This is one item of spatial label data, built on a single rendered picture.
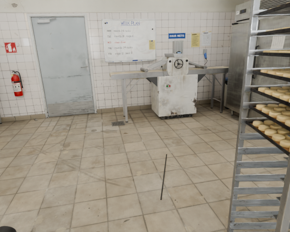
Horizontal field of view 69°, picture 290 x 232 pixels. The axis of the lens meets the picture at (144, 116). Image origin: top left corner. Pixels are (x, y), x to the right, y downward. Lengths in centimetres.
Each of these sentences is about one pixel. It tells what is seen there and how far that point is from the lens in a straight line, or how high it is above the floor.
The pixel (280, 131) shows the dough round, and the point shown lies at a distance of 117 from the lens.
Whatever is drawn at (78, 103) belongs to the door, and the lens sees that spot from 494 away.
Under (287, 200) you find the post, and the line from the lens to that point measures 100.
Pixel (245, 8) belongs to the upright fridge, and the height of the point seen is 194.
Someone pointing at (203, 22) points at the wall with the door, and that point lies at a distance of 534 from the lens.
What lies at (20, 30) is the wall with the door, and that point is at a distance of 498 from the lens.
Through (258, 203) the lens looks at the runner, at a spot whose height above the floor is 41.
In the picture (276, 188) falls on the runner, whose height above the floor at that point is 51.
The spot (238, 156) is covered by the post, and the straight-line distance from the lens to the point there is 137.
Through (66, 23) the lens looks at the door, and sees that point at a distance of 485.
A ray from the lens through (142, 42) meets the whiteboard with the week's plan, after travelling 484.
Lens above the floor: 136
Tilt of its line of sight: 17 degrees down
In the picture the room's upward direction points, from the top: 2 degrees counter-clockwise
